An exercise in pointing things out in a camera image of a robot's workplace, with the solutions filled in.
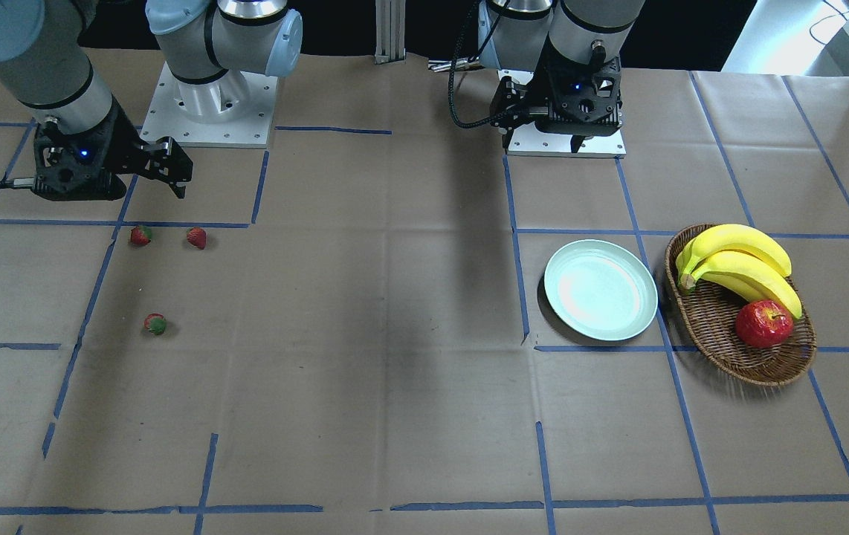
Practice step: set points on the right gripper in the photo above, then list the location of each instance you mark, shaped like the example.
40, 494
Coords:
121, 140

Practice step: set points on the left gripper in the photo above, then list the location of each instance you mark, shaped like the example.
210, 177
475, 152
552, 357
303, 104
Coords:
541, 91

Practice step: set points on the strawberry with green top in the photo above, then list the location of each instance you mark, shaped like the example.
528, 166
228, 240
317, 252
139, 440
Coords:
155, 323

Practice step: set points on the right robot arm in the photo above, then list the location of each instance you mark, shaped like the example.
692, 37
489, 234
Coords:
44, 67

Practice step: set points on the light green plate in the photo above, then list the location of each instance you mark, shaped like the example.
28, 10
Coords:
600, 290

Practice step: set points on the banana bunch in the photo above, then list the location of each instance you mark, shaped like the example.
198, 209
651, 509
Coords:
743, 254

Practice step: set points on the brown paper table cover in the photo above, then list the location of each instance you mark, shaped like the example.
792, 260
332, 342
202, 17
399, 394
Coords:
364, 347

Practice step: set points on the red apple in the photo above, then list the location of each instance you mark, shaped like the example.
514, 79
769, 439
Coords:
764, 323

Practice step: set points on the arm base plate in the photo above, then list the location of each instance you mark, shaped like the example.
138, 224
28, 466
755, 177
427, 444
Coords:
528, 140
246, 119

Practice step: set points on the aluminium frame post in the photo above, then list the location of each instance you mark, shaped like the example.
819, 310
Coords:
390, 31

